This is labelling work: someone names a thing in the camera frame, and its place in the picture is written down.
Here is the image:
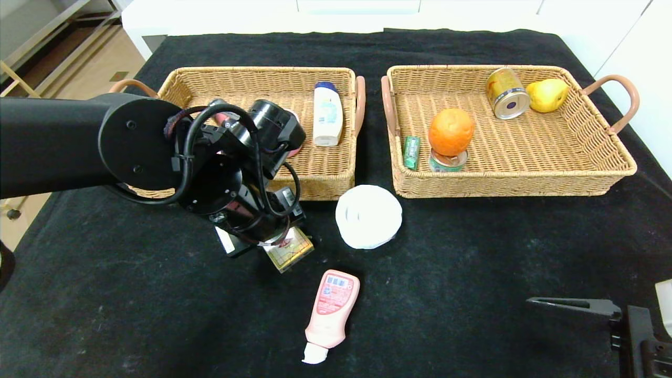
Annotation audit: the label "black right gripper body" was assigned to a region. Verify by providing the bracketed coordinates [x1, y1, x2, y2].
[619, 304, 672, 378]

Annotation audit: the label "small pull-tab tin can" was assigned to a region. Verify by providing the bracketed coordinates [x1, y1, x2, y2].
[429, 149, 469, 173]

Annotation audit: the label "orange fruit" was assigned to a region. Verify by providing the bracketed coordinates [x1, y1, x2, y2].
[428, 107, 476, 156]

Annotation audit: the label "green chewing gum pack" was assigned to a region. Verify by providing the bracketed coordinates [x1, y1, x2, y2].
[402, 135, 421, 171]

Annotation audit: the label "white plastic bowl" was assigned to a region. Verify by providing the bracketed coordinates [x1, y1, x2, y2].
[334, 184, 403, 250]

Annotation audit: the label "pink bottle white cap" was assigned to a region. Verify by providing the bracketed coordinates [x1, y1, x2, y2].
[302, 269, 361, 365]

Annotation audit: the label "cream rectangular box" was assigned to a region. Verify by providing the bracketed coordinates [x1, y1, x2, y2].
[261, 226, 316, 274]

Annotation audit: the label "pink saucepan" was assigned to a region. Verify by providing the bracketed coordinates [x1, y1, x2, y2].
[286, 108, 305, 158]

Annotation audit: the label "yellow pear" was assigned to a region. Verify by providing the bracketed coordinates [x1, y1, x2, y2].
[526, 78, 570, 113]

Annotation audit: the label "gold drink can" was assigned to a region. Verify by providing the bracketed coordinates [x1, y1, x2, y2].
[485, 67, 531, 120]

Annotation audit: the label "white bottle blue cap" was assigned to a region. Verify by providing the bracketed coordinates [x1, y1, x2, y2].
[312, 81, 344, 147]

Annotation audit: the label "black tablecloth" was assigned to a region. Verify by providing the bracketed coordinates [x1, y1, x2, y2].
[0, 27, 672, 378]

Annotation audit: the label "wooden rack on wheels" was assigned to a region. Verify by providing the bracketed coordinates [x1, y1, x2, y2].
[0, 60, 53, 221]

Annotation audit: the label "grey shelf unit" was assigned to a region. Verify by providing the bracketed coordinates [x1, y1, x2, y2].
[0, 0, 124, 79]

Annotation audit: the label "wicker basket brown handles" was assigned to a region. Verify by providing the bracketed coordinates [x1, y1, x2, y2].
[109, 66, 366, 202]
[380, 64, 641, 199]

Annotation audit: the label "braided left arm cable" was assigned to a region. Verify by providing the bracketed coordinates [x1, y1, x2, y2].
[164, 107, 211, 140]

